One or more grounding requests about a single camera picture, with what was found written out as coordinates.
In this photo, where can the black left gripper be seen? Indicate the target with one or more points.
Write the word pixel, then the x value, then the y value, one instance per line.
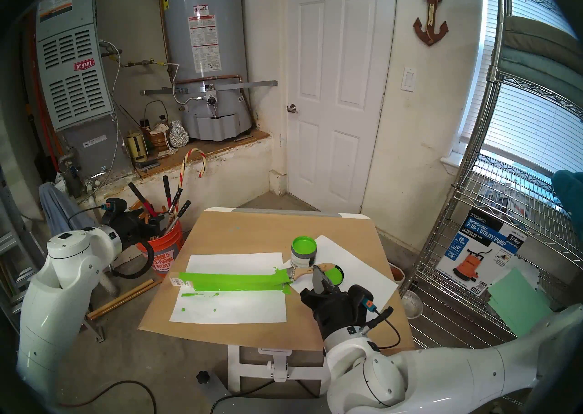
pixel 132 228

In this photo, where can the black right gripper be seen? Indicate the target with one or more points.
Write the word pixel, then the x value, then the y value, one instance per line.
pixel 339 310

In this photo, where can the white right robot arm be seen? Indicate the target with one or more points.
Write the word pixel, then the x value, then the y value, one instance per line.
pixel 432 376

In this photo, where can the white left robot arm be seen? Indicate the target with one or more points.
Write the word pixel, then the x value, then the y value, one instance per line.
pixel 59 290

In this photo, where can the black paint can lid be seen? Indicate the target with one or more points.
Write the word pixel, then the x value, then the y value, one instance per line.
pixel 337 275

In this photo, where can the open green paint can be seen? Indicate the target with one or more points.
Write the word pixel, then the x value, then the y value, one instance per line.
pixel 303 253

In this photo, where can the orange plastic bucket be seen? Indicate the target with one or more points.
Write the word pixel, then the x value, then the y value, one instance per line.
pixel 168 253

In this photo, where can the white paper sheet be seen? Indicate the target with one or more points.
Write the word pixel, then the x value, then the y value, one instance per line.
pixel 364 276
pixel 227 310

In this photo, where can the white tray with clay pot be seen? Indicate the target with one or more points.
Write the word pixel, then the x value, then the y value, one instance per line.
pixel 396 274

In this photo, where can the wooden sticks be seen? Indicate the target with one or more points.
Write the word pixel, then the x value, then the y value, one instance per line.
pixel 123 297

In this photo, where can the striped candy cane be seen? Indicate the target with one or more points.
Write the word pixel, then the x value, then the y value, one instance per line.
pixel 202 158

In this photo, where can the brown kraft paper cover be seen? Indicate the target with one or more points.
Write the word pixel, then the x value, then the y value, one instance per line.
pixel 255 231

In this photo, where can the yellow jug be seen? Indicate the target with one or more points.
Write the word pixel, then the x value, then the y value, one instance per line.
pixel 135 146

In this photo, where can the wood topped heater ledge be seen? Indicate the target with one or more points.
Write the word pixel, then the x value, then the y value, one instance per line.
pixel 196 151

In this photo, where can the green painted wood plank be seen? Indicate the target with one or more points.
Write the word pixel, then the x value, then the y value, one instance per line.
pixel 232 282

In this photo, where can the foil wrapped object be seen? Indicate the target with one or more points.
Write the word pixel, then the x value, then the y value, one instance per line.
pixel 178 135

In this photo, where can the metal bowl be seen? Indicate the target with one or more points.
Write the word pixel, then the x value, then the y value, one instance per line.
pixel 411 304

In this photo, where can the blue cloth towel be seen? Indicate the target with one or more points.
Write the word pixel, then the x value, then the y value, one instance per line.
pixel 57 208

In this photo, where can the metal ladder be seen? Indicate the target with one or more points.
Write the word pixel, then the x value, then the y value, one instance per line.
pixel 11 258

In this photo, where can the utility pump box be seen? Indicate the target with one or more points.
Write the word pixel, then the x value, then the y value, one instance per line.
pixel 478 249

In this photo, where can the gray bryant furnace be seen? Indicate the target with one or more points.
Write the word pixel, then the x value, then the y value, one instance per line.
pixel 75 76

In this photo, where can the gray water heater tank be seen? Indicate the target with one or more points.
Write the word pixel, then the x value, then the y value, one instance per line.
pixel 205 53

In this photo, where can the white panel door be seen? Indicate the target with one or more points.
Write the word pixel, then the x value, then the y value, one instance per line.
pixel 339 89

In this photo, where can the light green paper sheet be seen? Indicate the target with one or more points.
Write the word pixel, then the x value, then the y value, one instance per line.
pixel 519 303

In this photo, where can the white window blinds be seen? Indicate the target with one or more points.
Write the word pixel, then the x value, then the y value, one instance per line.
pixel 524 130

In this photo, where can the teal fabric item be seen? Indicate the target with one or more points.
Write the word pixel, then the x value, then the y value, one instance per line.
pixel 569 194

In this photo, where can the teal gray cushion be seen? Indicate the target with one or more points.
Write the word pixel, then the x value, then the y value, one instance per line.
pixel 533 73

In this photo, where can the dark green cushion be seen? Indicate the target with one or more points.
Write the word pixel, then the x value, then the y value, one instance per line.
pixel 546 39

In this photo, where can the white light switch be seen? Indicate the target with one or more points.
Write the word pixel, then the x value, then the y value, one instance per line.
pixel 408 79

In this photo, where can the rusty anchor wall decoration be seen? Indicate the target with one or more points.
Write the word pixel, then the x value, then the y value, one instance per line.
pixel 430 30

